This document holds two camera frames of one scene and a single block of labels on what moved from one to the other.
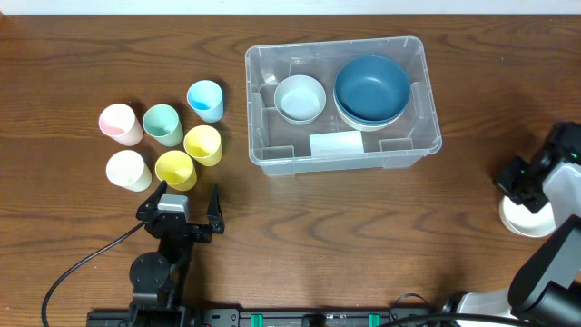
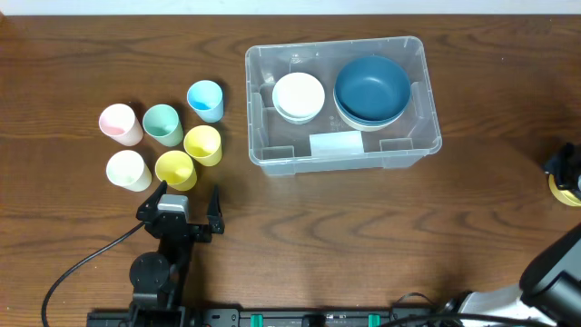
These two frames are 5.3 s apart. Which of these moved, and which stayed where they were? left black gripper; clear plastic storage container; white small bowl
Moved: white small bowl
Stayed: left black gripper; clear plastic storage container
